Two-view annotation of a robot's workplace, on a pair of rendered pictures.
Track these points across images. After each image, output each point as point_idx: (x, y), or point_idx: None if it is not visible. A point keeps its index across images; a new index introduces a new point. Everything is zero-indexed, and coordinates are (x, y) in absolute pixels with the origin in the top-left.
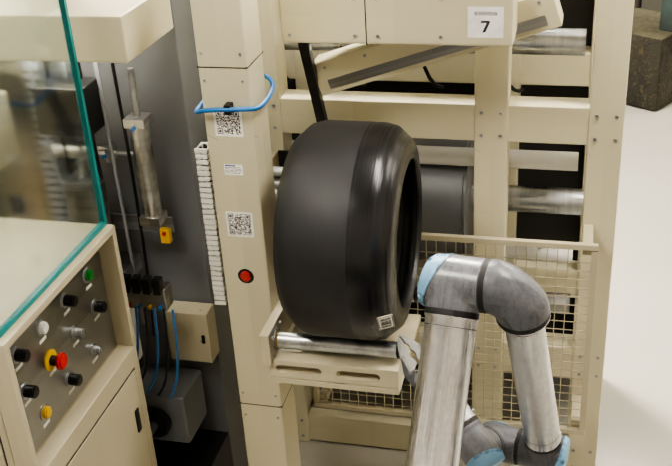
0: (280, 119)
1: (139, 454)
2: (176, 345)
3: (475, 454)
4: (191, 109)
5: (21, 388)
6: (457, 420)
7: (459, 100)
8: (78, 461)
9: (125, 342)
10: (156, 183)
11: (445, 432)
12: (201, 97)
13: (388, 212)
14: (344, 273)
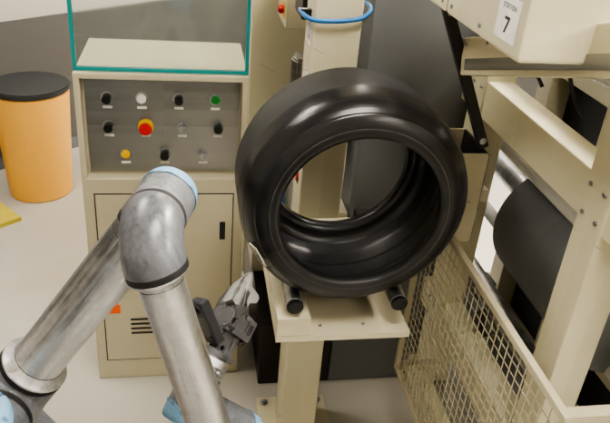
0: (481, 103)
1: (214, 253)
2: None
3: (170, 396)
4: (383, 39)
5: (104, 121)
6: (71, 303)
7: (592, 161)
8: None
9: None
10: None
11: (59, 301)
12: (408, 38)
13: (283, 151)
14: (239, 180)
